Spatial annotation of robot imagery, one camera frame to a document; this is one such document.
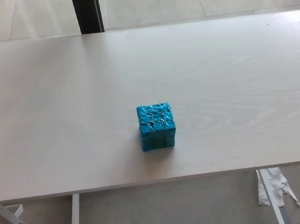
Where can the white slanted table leg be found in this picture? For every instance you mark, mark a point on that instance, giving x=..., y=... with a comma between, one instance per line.
x=272, y=203

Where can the black vertical post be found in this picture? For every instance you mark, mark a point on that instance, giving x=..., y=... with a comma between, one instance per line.
x=86, y=12

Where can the torn white paper scrap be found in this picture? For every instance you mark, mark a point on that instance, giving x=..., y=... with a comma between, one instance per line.
x=276, y=185

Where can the white straight table leg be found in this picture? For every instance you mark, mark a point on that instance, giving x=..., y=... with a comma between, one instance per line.
x=75, y=219

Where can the white metal bracket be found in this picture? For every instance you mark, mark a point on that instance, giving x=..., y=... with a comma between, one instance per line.
x=18, y=209

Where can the blue foil-wrapped cube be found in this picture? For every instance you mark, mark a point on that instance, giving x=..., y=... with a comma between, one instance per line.
x=156, y=122

